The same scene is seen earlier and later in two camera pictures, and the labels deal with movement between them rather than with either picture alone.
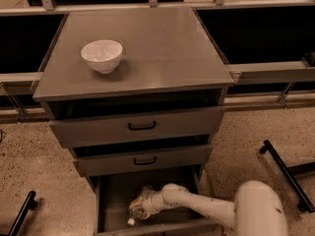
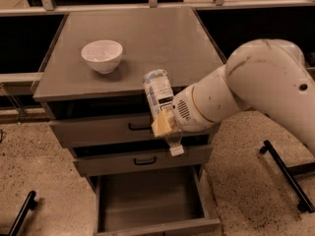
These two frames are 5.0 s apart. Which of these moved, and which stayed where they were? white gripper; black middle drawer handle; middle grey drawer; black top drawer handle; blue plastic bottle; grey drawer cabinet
Moved: blue plastic bottle; white gripper
Stayed: black middle drawer handle; black top drawer handle; middle grey drawer; grey drawer cabinet
